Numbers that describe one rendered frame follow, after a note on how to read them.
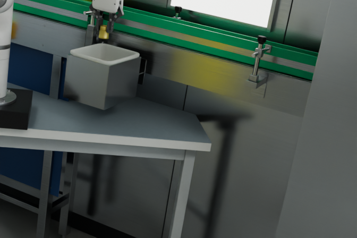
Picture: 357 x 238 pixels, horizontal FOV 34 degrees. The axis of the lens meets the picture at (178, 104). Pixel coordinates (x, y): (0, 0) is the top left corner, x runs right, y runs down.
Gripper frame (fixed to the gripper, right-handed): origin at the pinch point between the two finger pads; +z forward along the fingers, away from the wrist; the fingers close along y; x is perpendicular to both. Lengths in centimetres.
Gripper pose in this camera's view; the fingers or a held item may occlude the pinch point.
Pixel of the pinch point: (104, 25)
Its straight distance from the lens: 209.5
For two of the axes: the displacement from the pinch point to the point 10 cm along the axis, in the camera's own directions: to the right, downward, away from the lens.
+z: -1.5, 9.4, 3.1
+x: -4.1, 2.2, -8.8
